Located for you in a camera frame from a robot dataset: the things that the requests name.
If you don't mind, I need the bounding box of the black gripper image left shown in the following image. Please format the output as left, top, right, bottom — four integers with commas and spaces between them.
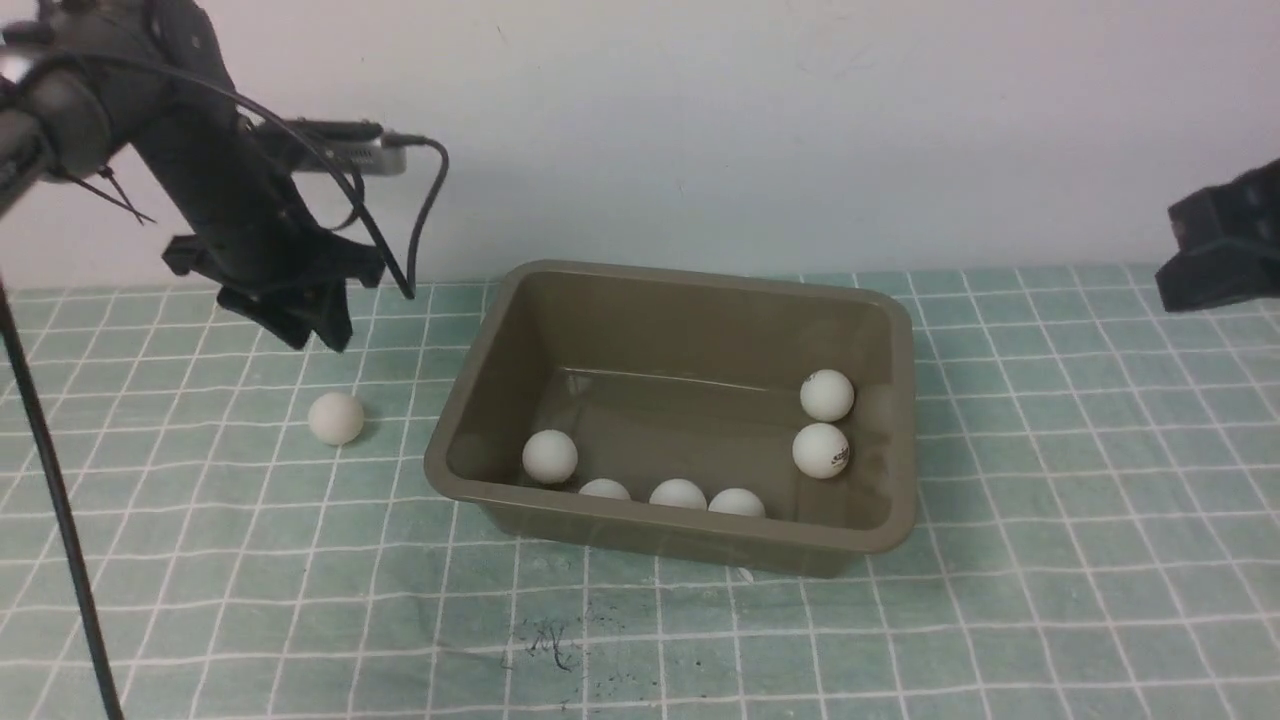
163, 217, 387, 354

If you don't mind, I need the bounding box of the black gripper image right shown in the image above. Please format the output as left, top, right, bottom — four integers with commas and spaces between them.
1155, 160, 1279, 313

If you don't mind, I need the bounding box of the white table-tennis ball plain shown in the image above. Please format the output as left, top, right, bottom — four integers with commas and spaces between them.
307, 392, 366, 447
799, 369, 858, 423

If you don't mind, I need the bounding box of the white table-tennis ball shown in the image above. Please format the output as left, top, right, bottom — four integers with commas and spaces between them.
791, 421, 852, 480
521, 429, 579, 486

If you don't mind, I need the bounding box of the white table-tennis ball logo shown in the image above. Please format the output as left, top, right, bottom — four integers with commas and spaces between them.
577, 478, 632, 502
648, 478, 708, 511

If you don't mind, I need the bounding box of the olive green plastic bin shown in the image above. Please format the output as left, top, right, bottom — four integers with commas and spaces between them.
422, 260, 919, 578

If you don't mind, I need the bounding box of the teal grid tablecloth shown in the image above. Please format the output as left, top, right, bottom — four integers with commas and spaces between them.
12, 265, 1279, 719

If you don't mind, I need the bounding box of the black stand pole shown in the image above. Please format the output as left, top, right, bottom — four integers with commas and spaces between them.
1, 287, 125, 720

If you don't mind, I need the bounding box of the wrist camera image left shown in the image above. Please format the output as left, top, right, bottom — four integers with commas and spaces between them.
252, 119, 408, 177

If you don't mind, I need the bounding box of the black cable image left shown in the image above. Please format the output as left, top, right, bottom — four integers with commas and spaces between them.
326, 129, 451, 300

